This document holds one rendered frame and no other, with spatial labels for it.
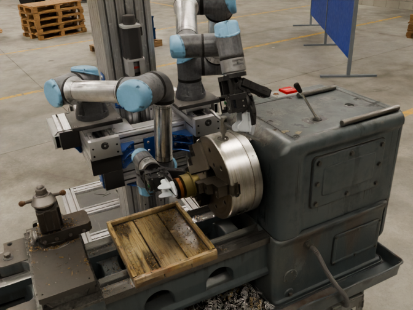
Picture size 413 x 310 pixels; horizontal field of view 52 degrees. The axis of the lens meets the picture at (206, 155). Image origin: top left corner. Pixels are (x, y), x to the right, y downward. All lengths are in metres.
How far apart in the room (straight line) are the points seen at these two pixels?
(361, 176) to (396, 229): 1.60
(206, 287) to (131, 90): 0.77
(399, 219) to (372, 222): 1.49
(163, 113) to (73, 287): 0.74
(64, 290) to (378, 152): 1.20
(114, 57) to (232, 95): 0.97
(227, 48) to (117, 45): 0.92
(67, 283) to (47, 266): 0.12
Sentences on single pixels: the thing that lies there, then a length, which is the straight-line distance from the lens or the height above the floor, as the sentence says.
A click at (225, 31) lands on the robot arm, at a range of 1.28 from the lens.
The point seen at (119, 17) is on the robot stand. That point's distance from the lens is 2.09.
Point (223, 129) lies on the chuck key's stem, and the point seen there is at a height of 1.28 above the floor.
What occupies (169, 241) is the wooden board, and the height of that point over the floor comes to 0.88.
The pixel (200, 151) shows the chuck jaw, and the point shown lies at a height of 1.17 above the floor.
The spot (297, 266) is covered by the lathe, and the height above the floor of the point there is 0.71.
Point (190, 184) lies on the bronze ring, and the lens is 1.48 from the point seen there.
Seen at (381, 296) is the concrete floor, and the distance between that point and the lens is 2.74.
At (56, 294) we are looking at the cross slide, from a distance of 1.35.
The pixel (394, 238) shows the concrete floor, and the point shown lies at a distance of 3.18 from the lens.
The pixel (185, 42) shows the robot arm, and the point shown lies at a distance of 1.38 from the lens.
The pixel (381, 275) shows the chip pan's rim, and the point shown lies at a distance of 1.99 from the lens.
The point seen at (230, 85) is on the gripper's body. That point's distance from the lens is 1.28.
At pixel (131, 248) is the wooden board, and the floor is 0.88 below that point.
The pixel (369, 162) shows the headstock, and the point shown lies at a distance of 1.71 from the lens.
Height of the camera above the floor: 1.86
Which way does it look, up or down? 27 degrees down
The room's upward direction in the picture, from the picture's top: 3 degrees counter-clockwise
